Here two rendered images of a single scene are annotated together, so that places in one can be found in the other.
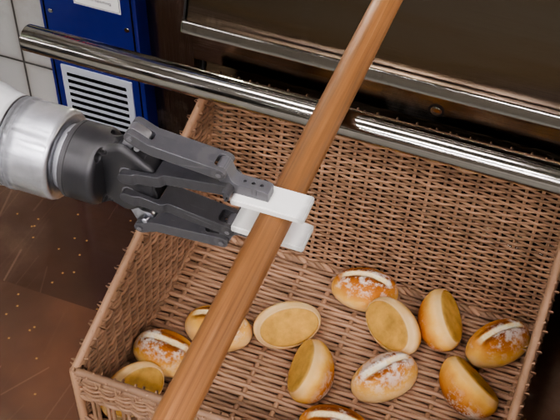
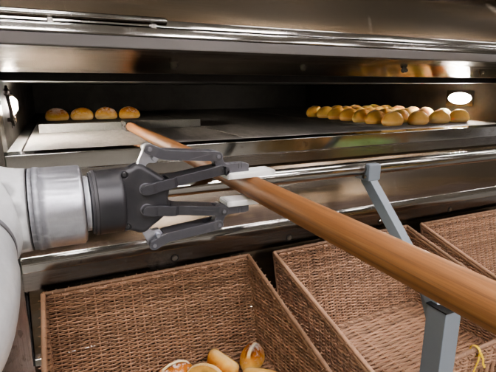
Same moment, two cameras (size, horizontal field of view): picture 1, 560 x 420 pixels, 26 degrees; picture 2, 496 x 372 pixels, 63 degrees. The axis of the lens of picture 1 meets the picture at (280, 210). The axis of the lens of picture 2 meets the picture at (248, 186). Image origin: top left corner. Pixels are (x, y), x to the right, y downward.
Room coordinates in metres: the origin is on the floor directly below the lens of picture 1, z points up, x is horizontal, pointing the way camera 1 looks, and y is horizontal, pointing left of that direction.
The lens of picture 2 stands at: (0.37, 0.39, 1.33)
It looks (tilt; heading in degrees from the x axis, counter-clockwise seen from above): 14 degrees down; 314
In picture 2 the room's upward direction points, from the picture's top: straight up
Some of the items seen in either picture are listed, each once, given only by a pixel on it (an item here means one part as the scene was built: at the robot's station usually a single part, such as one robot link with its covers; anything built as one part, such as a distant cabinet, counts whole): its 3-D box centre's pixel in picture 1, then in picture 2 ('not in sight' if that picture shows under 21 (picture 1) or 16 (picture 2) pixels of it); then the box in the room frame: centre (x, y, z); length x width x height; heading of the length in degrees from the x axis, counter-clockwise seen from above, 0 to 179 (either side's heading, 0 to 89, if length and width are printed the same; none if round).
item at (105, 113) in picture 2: not in sight; (105, 113); (2.17, -0.54, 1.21); 0.10 x 0.07 x 0.05; 69
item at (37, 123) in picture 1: (46, 149); (61, 206); (0.82, 0.22, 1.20); 0.09 x 0.06 x 0.09; 159
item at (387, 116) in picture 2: not in sight; (381, 113); (1.23, -1.42, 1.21); 0.61 x 0.48 x 0.06; 158
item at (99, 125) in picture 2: not in sight; (118, 121); (1.84, -0.42, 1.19); 0.55 x 0.36 x 0.03; 69
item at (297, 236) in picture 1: (272, 227); (247, 199); (0.74, 0.01, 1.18); 0.07 x 0.03 x 0.01; 69
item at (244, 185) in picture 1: (244, 178); (229, 161); (0.75, 0.03, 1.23); 0.05 x 0.01 x 0.03; 69
